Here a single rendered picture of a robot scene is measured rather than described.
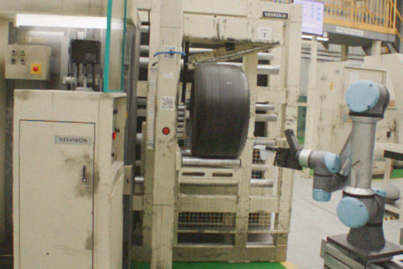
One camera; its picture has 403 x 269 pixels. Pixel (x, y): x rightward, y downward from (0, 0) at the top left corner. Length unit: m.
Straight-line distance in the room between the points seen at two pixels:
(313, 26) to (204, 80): 4.44
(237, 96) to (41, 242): 1.18
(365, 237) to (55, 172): 1.25
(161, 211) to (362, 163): 1.28
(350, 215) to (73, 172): 1.07
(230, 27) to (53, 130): 1.40
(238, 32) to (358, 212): 1.50
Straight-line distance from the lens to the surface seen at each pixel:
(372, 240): 1.64
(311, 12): 6.40
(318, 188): 1.55
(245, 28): 2.56
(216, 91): 2.05
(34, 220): 1.71
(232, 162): 2.20
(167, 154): 2.24
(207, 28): 2.52
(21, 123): 1.64
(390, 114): 7.10
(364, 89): 1.42
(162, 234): 2.37
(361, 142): 1.45
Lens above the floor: 1.28
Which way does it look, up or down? 3 degrees down
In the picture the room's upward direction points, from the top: 3 degrees clockwise
